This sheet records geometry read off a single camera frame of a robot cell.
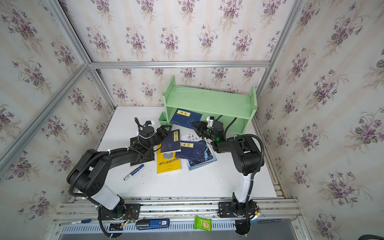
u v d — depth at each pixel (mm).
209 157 925
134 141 980
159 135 800
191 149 951
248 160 508
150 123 839
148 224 662
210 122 901
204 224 688
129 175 839
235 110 833
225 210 730
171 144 946
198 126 857
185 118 957
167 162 899
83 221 703
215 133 785
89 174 453
